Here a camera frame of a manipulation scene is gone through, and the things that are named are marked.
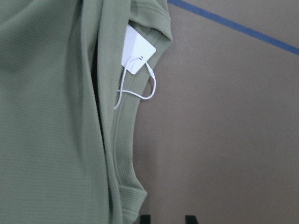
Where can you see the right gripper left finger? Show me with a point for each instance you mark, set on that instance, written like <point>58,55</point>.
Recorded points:
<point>144,219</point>

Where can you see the white paper hang tag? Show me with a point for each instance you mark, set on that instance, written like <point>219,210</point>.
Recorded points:
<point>136,53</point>

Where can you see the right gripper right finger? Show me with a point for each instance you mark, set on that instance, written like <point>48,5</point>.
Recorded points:
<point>191,219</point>

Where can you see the olive green long-sleeve shirt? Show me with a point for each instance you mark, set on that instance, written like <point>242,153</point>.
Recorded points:
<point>65,153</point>

